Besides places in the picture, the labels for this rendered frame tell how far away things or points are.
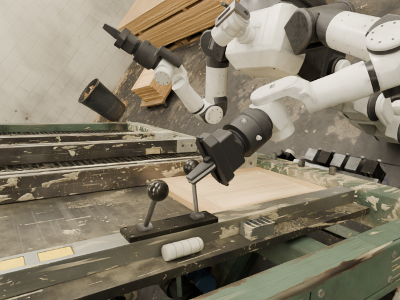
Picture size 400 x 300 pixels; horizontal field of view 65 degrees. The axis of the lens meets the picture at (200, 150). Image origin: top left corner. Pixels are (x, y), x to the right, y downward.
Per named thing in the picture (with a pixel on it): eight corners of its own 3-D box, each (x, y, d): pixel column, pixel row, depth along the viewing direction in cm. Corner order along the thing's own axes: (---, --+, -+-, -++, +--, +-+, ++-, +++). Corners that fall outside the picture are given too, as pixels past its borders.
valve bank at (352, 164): (411, 182, 118) (392, 149, 105) (395, 215, 116) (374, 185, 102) (302, 157, 159) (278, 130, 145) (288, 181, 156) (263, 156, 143)
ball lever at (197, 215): (209, 221, 65) (203, 158, 66) (194, 225, 63) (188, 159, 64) (200, 219, 68) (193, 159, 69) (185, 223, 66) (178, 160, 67)
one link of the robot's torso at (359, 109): (358, 95, 157) (307, 51, 130) (395, 97, 143) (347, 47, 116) (348, 124, 157) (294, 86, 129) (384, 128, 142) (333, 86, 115)
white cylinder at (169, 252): (168, 264, 56) (204, 253, 61) (168, 249, 56) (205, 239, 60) (160, 257, 59) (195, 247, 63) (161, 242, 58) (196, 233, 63)
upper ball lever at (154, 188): (155, 237, 60) (175, 188, 52) (137, 242, 57) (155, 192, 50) (148, 222, 62) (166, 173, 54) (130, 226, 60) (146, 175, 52)
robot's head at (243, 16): (234, 30, 100) (216, 15, 96) (253, 12, 94) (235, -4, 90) (233, 43, 97) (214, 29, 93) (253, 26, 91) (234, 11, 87)
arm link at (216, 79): (218, 111, 141) (221, 61, 131) (231, 122, 131) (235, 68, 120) (194, 114, 138) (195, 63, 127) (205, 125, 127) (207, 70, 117)
